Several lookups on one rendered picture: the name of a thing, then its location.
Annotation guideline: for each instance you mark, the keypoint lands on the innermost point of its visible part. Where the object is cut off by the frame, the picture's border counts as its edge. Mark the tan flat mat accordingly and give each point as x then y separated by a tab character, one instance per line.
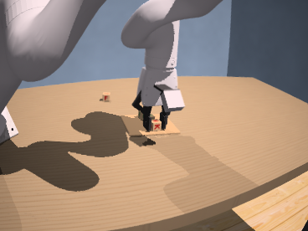
134	126

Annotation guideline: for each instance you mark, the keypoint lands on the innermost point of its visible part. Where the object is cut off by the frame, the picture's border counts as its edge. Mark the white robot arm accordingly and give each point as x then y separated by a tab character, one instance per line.
37	36

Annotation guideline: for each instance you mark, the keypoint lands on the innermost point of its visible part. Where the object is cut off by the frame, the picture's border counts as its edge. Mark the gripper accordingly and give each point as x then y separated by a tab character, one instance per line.
150	96

